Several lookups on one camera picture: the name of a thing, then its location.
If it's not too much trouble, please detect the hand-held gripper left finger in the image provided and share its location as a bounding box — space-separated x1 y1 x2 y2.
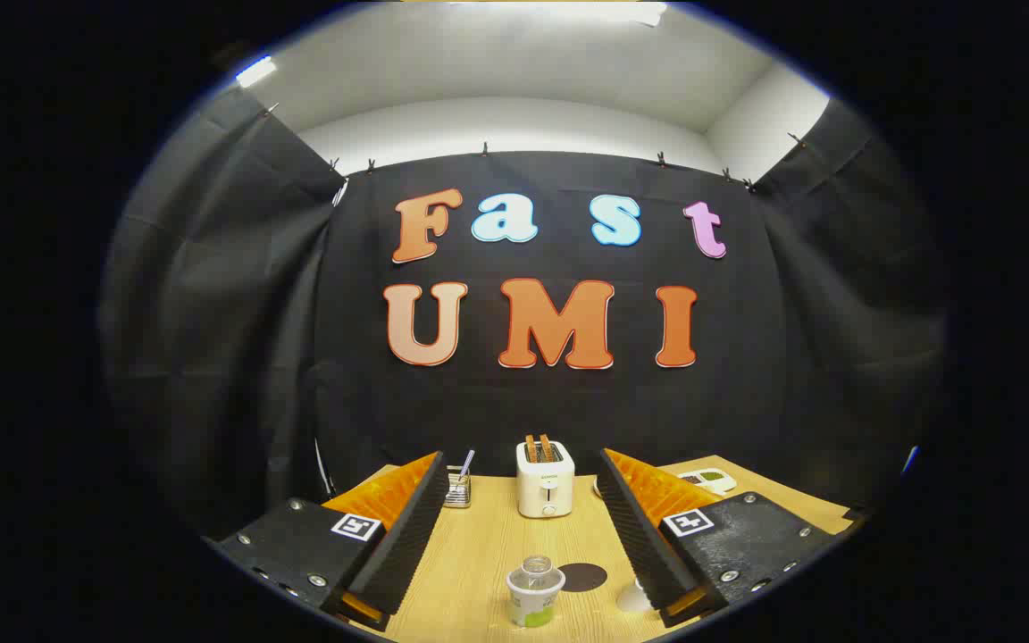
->
202 451 451 633

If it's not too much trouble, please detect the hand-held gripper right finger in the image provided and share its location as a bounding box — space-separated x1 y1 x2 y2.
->
599 448 838 628

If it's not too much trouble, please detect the dark round coaster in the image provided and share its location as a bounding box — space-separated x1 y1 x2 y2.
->
557 563 609 593

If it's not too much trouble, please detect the white cup with blue inside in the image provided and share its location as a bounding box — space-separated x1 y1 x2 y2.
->
615 579 656 614

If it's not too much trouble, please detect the clear plastic juice bottle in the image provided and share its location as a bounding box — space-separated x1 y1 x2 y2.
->
506 555 566 628

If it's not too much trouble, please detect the wooden table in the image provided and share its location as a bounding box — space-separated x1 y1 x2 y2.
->
349 455 855 643

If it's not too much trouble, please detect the white divided condiment dish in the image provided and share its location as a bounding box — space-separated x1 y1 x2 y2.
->
677 468 738 497

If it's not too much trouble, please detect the white toaster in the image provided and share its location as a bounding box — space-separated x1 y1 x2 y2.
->
515 440 575 519

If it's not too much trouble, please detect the ceiling light panel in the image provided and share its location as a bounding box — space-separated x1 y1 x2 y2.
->
236 55 279 88

